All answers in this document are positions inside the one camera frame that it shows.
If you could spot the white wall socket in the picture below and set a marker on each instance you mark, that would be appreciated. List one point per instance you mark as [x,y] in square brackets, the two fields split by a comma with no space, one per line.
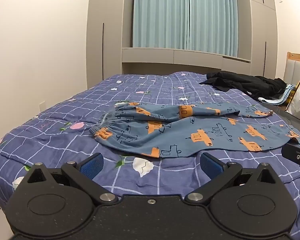
[42,105]

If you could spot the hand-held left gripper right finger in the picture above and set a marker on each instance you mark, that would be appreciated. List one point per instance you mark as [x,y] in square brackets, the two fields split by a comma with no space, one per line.
[211,166]

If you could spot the light blue folded towel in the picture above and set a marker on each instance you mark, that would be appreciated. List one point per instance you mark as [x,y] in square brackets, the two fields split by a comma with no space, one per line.
[277,100]

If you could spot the padded wooden headboard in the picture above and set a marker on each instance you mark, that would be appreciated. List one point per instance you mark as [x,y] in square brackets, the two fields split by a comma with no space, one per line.
[296,67]

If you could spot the light blue curtain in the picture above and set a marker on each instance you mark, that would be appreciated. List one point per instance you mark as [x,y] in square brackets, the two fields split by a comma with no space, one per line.
[160,15]
[213,17]

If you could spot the black garment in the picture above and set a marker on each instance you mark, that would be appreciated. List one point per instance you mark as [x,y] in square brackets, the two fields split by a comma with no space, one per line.
[242,83]

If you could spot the blue patterned pants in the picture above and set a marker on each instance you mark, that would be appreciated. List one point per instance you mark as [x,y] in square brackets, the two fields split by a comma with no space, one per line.
[180,135]

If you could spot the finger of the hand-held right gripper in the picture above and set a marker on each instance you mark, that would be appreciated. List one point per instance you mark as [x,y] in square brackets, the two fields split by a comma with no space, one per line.
[293,152]

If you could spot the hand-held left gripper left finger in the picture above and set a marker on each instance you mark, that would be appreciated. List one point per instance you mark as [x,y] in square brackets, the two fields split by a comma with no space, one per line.
[92,165]

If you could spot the purple checked floral quilt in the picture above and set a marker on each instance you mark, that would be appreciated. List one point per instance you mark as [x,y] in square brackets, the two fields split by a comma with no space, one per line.
[65,110]

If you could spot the grey mattress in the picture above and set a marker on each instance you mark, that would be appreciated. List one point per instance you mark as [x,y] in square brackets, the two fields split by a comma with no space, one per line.
[280,116]

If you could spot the beige built-in wardrobe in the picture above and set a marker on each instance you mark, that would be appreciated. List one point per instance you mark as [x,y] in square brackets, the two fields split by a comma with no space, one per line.
[107,30]

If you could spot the yellow packet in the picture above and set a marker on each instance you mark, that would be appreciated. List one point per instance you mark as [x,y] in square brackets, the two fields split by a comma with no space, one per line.
[291,97]

